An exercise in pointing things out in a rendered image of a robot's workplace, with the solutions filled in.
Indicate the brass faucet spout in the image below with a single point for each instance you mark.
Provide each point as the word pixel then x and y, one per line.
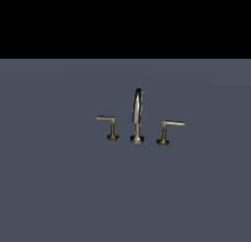
pixel 137 112

